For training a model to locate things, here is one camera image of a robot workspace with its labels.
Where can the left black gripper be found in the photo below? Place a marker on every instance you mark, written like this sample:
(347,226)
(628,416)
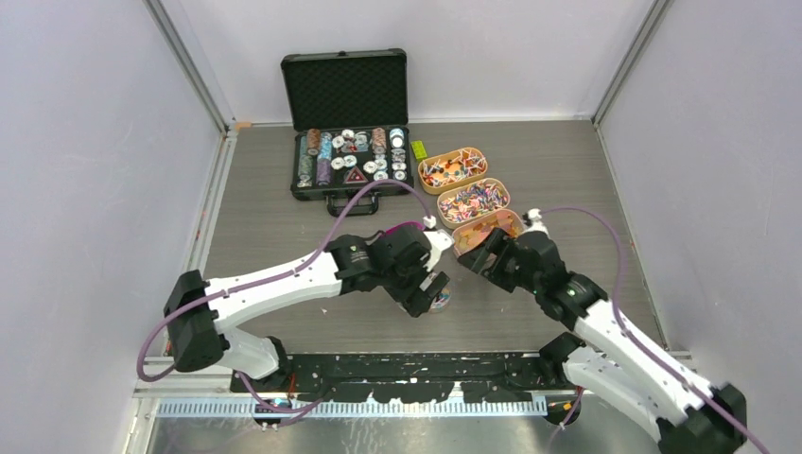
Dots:
(412,298)

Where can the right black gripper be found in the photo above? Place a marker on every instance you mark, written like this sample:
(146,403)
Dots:
(496,242)

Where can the clear round plastic jar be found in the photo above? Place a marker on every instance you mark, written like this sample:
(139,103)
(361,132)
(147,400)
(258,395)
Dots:
(441,301)

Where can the magenta plastic scoop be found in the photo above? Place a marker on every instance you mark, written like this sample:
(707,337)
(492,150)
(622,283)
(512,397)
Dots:
(415,224)

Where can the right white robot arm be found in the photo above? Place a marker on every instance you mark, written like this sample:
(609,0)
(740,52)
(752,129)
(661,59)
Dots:
(602,352)

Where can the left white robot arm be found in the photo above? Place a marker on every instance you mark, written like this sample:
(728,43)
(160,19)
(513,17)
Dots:
(203,317)

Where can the pink tray popsicle candies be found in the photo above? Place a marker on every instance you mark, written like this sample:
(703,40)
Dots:
(471,234)

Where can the beige tray swirl lollipops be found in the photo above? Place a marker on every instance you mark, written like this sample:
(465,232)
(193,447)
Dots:
(472,201)

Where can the orange tray with lollipops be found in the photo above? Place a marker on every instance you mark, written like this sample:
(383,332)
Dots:
(452,169)

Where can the yellow-green small block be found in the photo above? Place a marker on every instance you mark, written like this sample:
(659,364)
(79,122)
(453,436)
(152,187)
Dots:
(418,150)

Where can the black poker chip case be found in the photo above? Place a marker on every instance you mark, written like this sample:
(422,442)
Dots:
(350,114)

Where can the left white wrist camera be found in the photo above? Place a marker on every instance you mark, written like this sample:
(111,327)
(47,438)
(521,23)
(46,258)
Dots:
(440,241)

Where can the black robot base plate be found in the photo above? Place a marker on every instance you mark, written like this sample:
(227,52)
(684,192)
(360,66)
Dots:
(416,378)

